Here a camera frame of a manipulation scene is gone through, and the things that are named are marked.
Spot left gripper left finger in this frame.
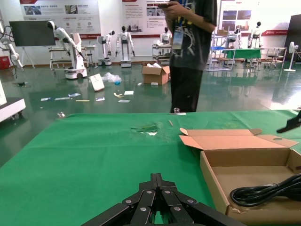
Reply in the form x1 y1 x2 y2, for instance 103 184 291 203
82 173 158 226

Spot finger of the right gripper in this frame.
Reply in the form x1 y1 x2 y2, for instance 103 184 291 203
277 111 301 134

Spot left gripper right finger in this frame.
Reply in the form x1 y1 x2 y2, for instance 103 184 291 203
157 173 245 226

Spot black power cable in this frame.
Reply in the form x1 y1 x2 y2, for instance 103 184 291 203
229 173 301 208

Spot person's left forearm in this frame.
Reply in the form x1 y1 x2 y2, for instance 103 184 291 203
184 0 217 27

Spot person's right forearm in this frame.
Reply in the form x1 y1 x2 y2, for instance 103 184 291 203
165 14 176 30

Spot open brown cardboard box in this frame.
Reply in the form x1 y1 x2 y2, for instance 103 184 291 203
179 128 301 221

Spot open cardboard box with packing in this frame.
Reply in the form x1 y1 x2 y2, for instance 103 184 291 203
141 63 171 86

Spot red box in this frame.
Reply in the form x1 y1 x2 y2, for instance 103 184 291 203
0 56 11 70

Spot person's left hand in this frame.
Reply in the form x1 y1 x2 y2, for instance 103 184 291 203
166 0 188 17

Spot grey metal table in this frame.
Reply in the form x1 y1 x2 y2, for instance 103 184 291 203
261 47 288 69

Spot white standing fan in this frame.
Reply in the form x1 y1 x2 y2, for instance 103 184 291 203
283 41 300 73

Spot table with green cover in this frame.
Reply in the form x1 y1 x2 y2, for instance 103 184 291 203
221 48 262 68

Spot green table cloth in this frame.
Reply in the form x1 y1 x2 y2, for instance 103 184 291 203
0 109 301 226

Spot white humanoid robot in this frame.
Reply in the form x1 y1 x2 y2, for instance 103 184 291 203
115 25 136 68
97 30 116 66
249 21 263 49
159 27 174 46
229 27 243 49

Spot person in dark t-shirt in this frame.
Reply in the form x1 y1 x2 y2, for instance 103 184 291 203
164 0 218 113

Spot white flat carton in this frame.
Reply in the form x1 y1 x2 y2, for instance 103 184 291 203
88 73 105 91

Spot clear plastic bag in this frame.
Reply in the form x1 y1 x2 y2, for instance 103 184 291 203
102 72 122 84

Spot hanging ID badge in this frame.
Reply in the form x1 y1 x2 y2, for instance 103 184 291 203
171 32 183 50

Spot metal cart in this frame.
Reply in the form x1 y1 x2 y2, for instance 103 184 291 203
152 43 172 66

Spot white machine base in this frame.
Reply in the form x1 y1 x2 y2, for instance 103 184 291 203
0 80 26 123

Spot screen tripod stand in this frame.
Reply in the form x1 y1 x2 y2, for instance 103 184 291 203
20 46 36 69

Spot black display screen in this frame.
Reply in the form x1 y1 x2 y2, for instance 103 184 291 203
8 20 56 47

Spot dark wall panel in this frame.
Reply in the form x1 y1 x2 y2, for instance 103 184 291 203
284 14 301 63

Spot blue frame shelf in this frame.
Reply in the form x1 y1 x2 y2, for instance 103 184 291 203
206 46 233 72

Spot wall poster board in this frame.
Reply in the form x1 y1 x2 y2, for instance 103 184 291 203
20 0 102 36
121 0 175 38
220 0 252 36

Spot metal frame table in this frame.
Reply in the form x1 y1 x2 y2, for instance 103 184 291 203
48 46 71 71

